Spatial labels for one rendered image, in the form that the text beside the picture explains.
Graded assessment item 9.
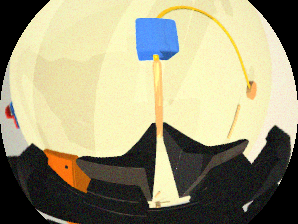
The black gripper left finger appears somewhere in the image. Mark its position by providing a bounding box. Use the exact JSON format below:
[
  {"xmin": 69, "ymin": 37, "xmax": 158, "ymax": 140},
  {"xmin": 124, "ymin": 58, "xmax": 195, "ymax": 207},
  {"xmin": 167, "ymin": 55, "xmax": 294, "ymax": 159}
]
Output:
[{"xmin": 76, "ymin": 123, "xmax": 157, "ymax": 201}]

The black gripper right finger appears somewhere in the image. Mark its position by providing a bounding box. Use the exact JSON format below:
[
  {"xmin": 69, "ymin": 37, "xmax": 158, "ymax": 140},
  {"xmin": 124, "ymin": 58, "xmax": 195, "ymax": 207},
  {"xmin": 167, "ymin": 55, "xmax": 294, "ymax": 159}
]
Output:
[{"xmin": 162, "ymin": 123, "xmax": 249, "ymax": 197}]

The blue block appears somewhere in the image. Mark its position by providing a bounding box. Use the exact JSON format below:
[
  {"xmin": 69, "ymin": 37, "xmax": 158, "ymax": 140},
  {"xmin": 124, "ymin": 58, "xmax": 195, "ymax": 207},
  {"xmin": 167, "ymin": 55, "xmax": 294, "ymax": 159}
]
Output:
[{"xmin": 134, "ymin": 18, "xmax": 180, "ymax": 61}]

